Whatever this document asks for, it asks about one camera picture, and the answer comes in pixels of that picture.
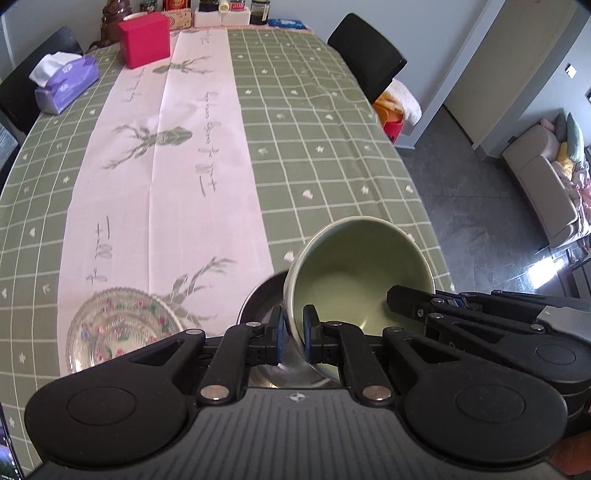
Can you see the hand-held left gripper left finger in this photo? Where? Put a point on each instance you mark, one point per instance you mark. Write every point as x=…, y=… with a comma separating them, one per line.
x=277, y=337

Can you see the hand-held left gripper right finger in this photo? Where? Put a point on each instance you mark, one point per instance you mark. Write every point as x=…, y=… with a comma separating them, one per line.
x=308, y=338

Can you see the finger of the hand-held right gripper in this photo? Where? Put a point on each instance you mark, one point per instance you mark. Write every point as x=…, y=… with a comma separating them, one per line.
x=415, y=302
x=480, y=332

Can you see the orange steel bowl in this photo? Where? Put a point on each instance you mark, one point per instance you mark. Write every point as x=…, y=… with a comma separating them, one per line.
x=264, y=302

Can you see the green ceramic bowl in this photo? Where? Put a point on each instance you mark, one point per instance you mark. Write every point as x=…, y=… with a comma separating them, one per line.
x=360, y=267

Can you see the person's right hand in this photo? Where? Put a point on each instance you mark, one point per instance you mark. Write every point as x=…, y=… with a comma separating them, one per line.
x=575, y=461

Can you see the dark low cabinet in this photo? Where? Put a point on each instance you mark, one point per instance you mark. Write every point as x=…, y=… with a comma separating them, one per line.
x=581, y=277

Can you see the beige sofa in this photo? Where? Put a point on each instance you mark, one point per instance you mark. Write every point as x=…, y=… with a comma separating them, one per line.
x=540, y=184

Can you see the pink clothes pile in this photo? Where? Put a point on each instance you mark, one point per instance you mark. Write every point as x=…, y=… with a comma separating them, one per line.
x=582, y=194

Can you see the red container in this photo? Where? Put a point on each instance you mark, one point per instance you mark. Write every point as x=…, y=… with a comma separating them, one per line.
x=393, y=131

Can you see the pink table runner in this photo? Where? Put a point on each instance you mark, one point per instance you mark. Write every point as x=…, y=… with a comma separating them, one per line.
x=184, y=184

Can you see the green checkered tablecloth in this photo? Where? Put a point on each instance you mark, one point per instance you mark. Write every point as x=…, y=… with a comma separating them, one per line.
x=323, y=138

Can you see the yellow cushion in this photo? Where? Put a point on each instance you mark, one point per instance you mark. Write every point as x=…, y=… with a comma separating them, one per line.
x=564, y=156

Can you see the orange cloth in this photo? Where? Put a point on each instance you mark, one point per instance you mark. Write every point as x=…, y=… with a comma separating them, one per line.
x=385, y=108

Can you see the white fluffy towel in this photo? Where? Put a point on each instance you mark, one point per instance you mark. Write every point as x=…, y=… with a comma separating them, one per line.
x=408, y=101

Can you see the teal cushion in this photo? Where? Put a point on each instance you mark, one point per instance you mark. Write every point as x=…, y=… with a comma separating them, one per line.
x=575, y=136

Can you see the beige door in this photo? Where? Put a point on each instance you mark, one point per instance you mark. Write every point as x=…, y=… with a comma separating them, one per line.
x=498, y=69

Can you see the black chair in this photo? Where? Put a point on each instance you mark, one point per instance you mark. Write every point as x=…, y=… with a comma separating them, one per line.
x=32, y=78
x=364, y=50

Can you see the blue packet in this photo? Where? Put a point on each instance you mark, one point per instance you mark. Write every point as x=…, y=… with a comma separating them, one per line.
x=286, y=24

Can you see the white box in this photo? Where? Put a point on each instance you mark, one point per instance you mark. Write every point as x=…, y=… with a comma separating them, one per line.
x=236, y=19
x=208, y=19

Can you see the pink box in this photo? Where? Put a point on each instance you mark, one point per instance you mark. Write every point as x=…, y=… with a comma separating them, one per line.
x=143, y=41

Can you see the dark glass jar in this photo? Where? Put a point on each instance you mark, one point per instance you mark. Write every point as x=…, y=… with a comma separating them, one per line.
x=259, y=11

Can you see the purple tissue pack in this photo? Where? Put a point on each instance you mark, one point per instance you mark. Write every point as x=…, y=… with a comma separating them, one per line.
x=69, y=83

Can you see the grey ribbed object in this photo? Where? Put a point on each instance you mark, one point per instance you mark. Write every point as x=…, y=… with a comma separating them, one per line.
x=7, y=150

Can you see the beige dotted box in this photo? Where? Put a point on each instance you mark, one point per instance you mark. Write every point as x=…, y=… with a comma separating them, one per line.
x=181, y=19

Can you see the red label jar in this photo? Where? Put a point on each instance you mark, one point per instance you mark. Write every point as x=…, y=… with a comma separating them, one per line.
x=238, y=4

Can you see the black jar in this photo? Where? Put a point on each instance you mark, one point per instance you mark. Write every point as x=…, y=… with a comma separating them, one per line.
x=208, y=4

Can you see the brown bottle with red label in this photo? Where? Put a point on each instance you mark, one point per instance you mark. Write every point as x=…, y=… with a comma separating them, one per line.
x=178, y=3

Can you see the dark capped jar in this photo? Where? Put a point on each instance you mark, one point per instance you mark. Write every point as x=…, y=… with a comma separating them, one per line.
x=150, y=5

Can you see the brown figurine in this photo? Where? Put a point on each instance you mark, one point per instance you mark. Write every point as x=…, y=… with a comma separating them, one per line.
x=113, y=18

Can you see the light switch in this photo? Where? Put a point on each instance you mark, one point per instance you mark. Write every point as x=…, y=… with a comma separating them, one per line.
x=571, y=71

